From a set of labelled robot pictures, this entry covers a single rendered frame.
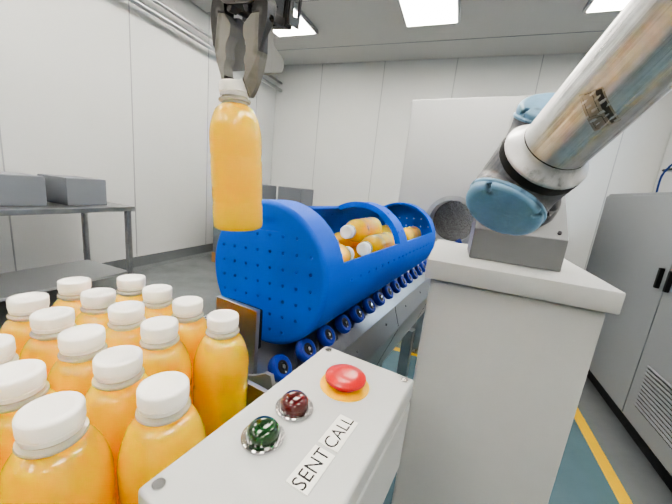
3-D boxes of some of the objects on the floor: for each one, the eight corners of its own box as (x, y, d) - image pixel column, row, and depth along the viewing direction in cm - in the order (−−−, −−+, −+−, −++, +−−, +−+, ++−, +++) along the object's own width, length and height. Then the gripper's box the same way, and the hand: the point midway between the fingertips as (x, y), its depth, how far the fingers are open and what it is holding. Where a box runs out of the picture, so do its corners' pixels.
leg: (398, 436, 165) (416, 328, 152) (394, 443, 160) (413, 332, 147) (388, 431, 168) (405, 325, 155) (384, 438, 163) (402, 329, 150)
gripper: (325, -79, 38) (300, 109, 45) (258, -68, 43) (245, 100, 50) (278, -138, 30) (258, 97, 38) (204, -117, 35) (199, 88, 43)
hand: (236, 83), depth 41 cm, fingers closed on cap, 3 cm apart
